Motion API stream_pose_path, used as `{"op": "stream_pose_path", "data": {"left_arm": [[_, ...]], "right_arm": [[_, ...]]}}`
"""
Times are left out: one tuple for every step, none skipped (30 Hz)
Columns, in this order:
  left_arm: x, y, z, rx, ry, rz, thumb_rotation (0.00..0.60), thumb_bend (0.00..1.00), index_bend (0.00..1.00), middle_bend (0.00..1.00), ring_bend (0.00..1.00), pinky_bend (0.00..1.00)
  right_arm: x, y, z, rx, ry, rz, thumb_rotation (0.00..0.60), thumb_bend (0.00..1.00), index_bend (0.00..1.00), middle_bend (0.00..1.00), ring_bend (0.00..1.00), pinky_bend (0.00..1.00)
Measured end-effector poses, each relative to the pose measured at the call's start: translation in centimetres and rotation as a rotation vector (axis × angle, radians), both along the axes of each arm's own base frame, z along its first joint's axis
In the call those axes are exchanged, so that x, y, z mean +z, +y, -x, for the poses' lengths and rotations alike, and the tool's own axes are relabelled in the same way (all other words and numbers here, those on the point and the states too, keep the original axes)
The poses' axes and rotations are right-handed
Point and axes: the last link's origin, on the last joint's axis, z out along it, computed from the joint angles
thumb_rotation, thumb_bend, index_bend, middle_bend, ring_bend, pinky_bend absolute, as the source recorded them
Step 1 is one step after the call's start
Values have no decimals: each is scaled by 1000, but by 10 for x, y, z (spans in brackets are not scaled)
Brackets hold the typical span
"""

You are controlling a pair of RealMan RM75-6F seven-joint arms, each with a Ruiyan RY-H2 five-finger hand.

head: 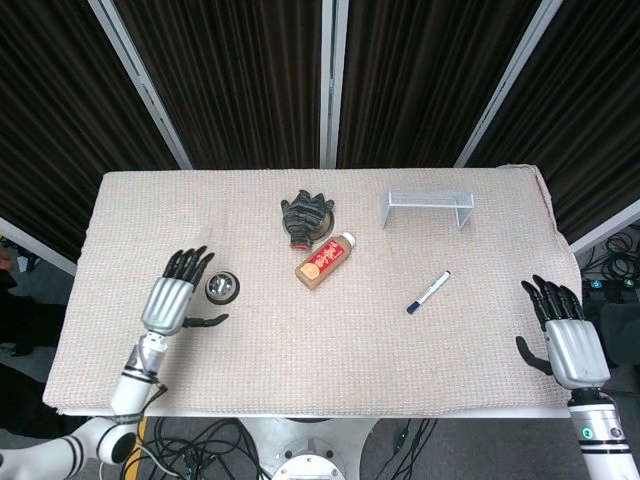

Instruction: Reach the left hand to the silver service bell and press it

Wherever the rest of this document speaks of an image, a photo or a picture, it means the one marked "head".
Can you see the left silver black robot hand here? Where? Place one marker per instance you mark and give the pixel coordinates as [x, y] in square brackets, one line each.
[170, 297]

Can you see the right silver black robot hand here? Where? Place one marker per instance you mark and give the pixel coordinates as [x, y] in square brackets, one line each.
[570, 340]

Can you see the small metal bowl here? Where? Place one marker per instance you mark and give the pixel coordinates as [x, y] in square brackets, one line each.
[222, 286]

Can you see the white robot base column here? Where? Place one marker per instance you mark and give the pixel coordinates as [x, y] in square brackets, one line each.
[307, 447]

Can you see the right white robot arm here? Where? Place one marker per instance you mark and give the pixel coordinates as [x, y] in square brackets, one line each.
[602, 432]

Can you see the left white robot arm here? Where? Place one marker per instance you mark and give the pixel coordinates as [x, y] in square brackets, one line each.
[115, 400]

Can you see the black power strip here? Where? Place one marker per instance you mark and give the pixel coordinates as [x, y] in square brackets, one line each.
[612, 285]

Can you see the white marker blue cap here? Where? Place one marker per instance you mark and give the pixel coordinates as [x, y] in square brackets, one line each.
[429, 292]

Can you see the beige waffle weave tablecloth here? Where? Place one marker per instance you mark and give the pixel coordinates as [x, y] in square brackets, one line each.
[320, 310]

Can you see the grey striped knit glove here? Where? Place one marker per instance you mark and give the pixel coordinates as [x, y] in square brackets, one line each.
[302, 216]

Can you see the brown juice bottle red label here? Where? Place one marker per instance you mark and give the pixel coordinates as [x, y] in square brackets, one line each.
[325, 262]

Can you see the dark round dish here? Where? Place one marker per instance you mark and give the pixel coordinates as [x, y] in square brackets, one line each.
[324, 224]

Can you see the white metal frame post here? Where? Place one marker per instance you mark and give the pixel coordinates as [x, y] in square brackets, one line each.
[331, 82]
[503, 82]
[141, 82]
[607, 232]
[35, 245]

